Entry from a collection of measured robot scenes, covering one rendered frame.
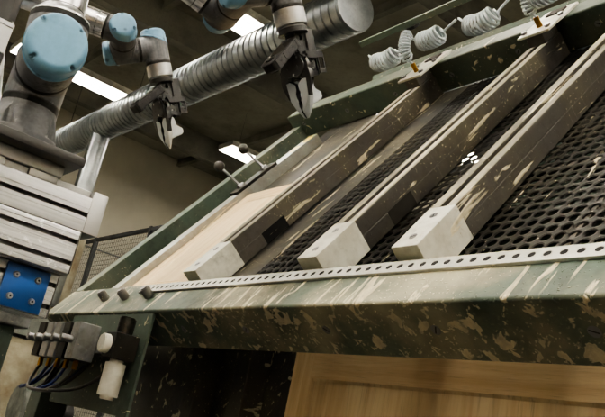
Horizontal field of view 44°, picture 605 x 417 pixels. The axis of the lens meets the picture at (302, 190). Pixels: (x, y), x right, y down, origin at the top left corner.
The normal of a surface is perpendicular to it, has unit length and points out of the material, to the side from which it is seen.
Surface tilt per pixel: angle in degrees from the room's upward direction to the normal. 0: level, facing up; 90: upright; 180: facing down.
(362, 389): 90
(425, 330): 142
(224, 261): 90
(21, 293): 90
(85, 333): 90
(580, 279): 52
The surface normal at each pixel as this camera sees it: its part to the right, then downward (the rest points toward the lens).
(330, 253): 0.61, -0.14
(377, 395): -0.77, -0.35
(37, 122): 0.75, -0.36
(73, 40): 0.44, -0.07
